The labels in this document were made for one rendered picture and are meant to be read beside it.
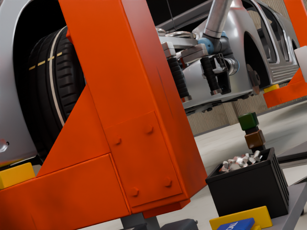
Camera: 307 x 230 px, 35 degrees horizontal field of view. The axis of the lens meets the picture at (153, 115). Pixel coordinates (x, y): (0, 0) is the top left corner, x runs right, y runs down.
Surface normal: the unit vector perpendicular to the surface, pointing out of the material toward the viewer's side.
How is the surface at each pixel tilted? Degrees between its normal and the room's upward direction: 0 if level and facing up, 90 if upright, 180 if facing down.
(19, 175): 90
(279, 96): 90
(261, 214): 90
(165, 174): 90
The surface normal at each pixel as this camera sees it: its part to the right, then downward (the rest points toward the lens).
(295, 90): -0.40, 0.11
